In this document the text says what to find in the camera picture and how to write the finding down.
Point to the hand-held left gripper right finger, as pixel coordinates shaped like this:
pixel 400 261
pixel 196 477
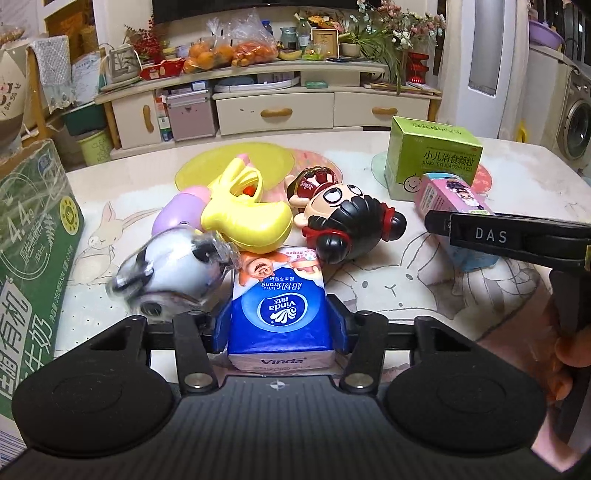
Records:
pixel 339 323

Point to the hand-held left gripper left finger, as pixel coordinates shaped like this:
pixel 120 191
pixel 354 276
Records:
pixel 220 327

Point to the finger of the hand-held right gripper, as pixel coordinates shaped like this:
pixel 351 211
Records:
pixel 439 224

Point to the pink cartoon print box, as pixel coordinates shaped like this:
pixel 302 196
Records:
pixel 452 191

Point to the blue tissue pack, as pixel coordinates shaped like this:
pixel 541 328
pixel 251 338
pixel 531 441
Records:
pixel 281 314

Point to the green medicine box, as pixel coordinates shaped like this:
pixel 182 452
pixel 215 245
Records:
pixel 429 152

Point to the yellow and pink plastic toy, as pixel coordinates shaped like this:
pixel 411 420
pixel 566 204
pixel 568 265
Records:
pixel 244 217

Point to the green milk cardboard box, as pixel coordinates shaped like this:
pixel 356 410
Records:
pixel 37 258

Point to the person's right hand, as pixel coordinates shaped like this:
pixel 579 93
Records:
pixel 561 364

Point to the panda toy in clear plastic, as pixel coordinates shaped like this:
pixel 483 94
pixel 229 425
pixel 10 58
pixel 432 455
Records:
pixel 175 267

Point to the black-haired cartoon doll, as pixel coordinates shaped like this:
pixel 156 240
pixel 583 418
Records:
pixel 351 217

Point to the washing machine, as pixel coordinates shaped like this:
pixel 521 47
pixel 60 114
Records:
pixel 577 120

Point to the stack of thin books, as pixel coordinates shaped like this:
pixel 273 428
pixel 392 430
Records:
pixel 406 87

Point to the white floor air conditioner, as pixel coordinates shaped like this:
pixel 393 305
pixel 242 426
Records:
pixel 485 55

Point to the small green box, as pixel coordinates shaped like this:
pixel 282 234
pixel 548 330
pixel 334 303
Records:
pixel 316 84

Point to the green potted plant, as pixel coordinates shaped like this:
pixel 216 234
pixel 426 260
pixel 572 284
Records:
pixel 369 50

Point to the cream television cabinet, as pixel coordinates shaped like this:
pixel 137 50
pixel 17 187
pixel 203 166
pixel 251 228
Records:
pixel 277 110

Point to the pink flower bouquet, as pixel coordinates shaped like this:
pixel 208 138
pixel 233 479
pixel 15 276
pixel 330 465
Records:
pixel 406 23

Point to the purple plastic basin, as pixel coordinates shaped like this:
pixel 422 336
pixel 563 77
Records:
pixel 545 34

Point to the silver pink storage case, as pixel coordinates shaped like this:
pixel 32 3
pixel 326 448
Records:
pixel 191 115

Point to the light green bucket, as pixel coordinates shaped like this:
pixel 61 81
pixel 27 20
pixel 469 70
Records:
pixel 94 147

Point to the bananas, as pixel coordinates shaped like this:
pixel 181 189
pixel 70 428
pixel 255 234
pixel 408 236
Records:
pixel 290 54

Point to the white flat tray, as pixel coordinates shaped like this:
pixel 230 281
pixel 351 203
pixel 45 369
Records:
pixel 254 85

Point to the clear bottle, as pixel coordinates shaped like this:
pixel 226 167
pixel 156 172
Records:
pixel 303 34

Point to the glass jar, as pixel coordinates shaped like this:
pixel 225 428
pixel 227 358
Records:
pixel 289 39

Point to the green storage bin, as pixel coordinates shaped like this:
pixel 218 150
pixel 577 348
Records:
pixel 85 120

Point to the clear bag of tangerines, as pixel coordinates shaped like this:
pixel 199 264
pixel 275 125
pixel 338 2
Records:
pixel 254 50

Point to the red snack packet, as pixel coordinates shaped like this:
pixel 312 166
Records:
pixel 161 69

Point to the clear bag of oranges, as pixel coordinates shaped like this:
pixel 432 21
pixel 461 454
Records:
pixel 207 57

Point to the wooden dining chair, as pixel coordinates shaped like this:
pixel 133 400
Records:
pixel 39 115

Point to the glass kettle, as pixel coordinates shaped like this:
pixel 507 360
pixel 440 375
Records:
pixel 122 64

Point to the black flat television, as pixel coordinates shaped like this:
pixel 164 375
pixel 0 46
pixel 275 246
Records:
pixel 258 3

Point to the white printed plastic bag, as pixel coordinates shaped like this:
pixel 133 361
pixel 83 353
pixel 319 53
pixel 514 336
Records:
pixel 87 69

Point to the red berry branches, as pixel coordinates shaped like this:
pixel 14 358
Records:
pixel 147 41

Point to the grey lace chair cover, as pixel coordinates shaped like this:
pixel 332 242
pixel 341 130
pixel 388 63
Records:
pixel 53 69

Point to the beige cartoon canvas bag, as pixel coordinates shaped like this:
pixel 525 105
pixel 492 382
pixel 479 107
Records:
pixel 11 97

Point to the wooden photo frame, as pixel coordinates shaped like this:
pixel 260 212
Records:
pixel 325 44

